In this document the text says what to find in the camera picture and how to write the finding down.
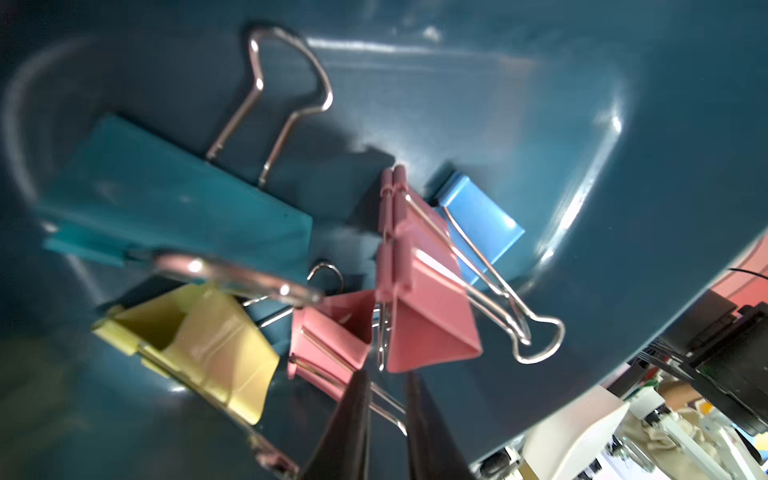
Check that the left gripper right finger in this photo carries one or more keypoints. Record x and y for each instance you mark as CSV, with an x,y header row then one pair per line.
x,y
432,452

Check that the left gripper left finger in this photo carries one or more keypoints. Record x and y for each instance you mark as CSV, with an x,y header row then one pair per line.
x,y
343,452

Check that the pink binder clip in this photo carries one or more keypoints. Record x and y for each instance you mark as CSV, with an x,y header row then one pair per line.
x,y
331,341
429,291

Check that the yellow binder clip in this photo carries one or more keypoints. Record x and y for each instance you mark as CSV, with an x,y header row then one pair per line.
x,y
200,333

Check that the blue binder clip front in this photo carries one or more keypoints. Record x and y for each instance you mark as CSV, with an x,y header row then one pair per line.
x,y
487,225

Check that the teal binder clip front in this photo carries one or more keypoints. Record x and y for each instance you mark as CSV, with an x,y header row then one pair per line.
x,y
127,190

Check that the teal storage box tray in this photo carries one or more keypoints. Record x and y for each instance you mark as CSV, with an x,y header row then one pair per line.
x,y
628,138

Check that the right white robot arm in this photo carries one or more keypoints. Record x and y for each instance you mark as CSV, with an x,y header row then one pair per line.
x,y
719,349

